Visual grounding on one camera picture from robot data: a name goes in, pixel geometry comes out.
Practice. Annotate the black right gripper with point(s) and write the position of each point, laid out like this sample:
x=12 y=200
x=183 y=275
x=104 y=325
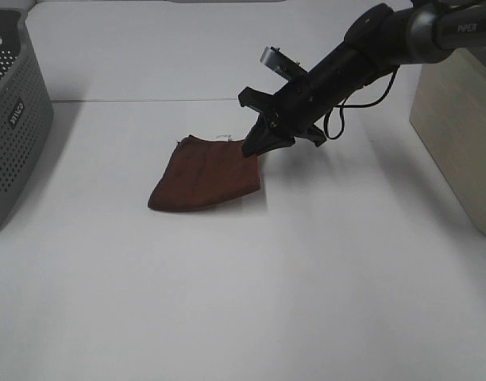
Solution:
x=291 y=112

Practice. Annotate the brown towel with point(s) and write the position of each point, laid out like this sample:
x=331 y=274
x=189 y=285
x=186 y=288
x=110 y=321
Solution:
x=204 y=173

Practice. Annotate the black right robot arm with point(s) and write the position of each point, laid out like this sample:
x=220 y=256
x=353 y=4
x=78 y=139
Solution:
x=376 y=44

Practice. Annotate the white towel label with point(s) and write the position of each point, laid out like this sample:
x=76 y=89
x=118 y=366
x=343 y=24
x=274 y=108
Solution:
x=223 y=137

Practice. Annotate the beige box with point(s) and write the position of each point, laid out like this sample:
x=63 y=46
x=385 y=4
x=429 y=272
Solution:
x=449 y=115

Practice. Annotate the grey perforated plastic basket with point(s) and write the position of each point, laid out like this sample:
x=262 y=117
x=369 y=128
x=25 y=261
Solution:
x=26 y=112

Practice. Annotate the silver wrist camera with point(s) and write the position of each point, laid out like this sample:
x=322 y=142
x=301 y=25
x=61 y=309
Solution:
x=283 y=66

